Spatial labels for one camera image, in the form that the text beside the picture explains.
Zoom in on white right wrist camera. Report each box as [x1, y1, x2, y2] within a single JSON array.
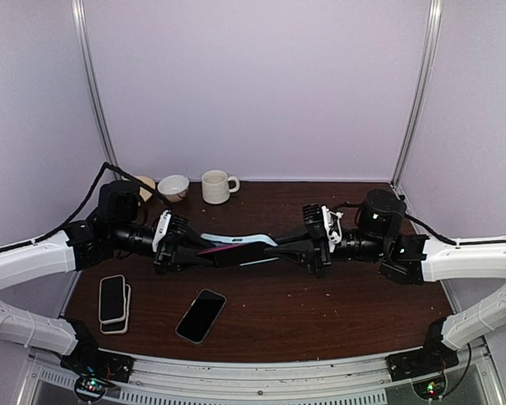
[[320, 205, 343, 245]]

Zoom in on left aluminium frame post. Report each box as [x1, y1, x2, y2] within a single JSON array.
[[71, 0, 118, 166]]

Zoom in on beige ceramic plate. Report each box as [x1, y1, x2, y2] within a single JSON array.
[[132, 175, 157, 203]]

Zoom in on white ceramic bowl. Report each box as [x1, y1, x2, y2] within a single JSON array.
[[157, 175, 190, 203]]

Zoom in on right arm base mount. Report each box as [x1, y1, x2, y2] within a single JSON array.
[[386, 317, 459, 401]]

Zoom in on right aluminium frame post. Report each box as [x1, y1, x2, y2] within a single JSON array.
[[390, 0, 444, 190]]

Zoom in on light blue phone case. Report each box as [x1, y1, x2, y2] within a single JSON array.
[[201, 233, 277, 247]]

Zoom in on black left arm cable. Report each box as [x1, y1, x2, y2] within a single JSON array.
[[0, 161, 170, 258]]

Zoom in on black phone with dark case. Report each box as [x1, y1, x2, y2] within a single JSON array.
[[175, 289, 227, 344]]

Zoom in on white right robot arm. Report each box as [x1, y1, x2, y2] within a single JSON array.
[[264, 189, 506, 373]]

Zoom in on phone in beige case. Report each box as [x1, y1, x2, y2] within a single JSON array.
[[99, 275, 126, 324], [100, 283, 132, 336]]

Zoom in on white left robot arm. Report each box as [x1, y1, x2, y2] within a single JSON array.
[[0, 181, 212, 375]]

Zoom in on aluminium frame post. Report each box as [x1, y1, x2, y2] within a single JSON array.
[[390, 0, 444, 190], [71, 0, 118, 166]]

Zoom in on top phone in beige case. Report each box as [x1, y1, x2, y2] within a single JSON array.
[[99, 275, 126, 324]]

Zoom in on aluminium front rail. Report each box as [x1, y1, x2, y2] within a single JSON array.
[[16, 343, 506, 405]]

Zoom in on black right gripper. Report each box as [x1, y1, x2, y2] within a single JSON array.
[[264, 225, 388, 282]]

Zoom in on white ceramic mug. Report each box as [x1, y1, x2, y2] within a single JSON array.
[[202, 170, 240, 205]]

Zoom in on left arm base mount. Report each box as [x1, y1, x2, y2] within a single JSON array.
[[59, 320, 134, 403]]

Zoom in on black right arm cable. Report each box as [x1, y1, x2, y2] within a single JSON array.
[[332, 200, 506, 248]]

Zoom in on bottom phone in beige case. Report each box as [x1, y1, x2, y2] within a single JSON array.
[[100, 283, 132, 336]]

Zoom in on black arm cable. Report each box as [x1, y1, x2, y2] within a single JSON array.
[[0, 161, 170, 258], [332, 200, 506, 248]]

